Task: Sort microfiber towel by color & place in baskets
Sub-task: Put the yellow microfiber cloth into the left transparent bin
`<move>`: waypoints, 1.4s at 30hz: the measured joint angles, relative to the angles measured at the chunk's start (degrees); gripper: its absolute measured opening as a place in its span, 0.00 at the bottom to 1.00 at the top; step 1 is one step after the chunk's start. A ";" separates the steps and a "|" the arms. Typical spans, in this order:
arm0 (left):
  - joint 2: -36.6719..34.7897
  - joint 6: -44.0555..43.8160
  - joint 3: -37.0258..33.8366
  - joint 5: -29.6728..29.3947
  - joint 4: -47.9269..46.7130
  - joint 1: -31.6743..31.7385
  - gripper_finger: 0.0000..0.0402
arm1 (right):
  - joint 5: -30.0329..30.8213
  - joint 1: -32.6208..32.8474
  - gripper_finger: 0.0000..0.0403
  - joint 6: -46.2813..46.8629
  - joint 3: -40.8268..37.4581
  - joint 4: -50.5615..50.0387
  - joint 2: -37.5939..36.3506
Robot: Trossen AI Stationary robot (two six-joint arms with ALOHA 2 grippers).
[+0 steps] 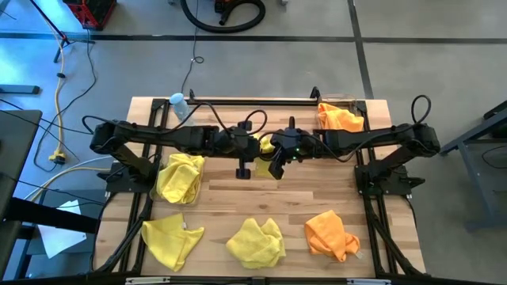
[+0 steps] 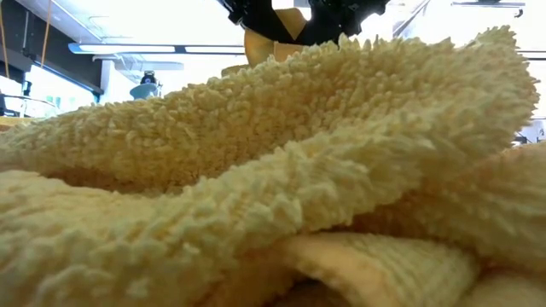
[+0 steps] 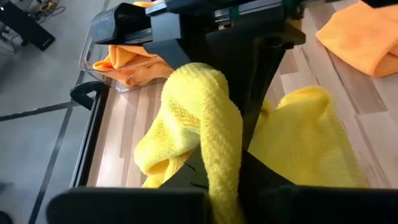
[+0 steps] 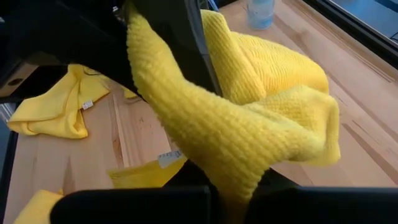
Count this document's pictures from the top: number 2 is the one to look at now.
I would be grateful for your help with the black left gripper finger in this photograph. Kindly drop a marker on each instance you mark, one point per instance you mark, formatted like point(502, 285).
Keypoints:
point(337, 19)
point(256, 17)

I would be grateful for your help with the long ceiling light bar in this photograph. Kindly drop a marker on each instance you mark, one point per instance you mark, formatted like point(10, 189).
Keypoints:
point(128, 48)

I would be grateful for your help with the ceiling track fixture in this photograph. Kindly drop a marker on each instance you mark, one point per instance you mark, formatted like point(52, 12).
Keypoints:
point(486, 4)

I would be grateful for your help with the clear plastic basket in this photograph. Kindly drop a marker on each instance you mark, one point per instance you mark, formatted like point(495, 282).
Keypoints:
point(30, 106)

